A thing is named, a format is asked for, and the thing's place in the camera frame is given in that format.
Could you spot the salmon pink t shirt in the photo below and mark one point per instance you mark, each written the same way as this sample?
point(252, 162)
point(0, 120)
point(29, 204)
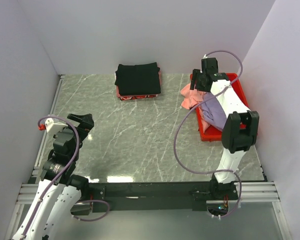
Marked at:
point(192, 98)

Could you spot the red plastic bin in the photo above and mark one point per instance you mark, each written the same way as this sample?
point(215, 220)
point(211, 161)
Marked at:
point(240, 119)

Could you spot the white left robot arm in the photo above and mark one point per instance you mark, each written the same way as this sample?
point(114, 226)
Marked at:
point(59, 188)

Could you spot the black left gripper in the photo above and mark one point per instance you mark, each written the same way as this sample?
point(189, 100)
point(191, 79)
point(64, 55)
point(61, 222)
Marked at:
point(82, 122)

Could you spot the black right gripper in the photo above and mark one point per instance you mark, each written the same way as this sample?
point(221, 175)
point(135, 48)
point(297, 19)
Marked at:
point(198, 78)

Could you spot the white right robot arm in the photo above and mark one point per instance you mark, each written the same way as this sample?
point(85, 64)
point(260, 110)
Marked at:
point(233, 149)

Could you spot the lavender t shirt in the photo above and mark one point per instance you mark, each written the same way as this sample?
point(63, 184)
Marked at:
point(213, 112)

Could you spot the black folded t shirt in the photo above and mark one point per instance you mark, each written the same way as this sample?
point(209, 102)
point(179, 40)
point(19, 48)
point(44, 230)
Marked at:
point(138, 80)

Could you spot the red patterned folded t shirt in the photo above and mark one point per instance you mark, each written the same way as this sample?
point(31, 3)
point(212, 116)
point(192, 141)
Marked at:
point(133, 97)

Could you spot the pink folded t shirt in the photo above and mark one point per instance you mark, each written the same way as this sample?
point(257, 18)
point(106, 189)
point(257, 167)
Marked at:
point(160, 72)

